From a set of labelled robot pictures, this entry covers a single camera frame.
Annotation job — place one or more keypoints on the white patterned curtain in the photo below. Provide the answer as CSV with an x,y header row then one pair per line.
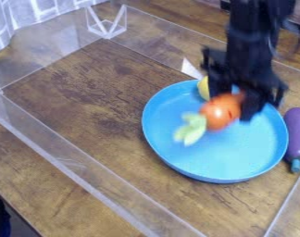
x,y
21,13

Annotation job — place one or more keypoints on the orange toy carrot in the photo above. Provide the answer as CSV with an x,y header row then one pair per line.
x,y
215,116

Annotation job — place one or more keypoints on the yellow toy lemon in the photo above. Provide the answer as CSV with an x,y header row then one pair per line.
x,y
203,86

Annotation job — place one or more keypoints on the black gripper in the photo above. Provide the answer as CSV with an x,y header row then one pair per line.
x,y
244,65

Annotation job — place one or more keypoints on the purple toy eggplant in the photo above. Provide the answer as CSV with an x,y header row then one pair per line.
x,y
292,120

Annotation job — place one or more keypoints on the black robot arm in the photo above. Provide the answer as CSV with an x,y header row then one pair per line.
x,y
263,16

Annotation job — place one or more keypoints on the blue round tray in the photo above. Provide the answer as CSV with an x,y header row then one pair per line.
x,y
227,156

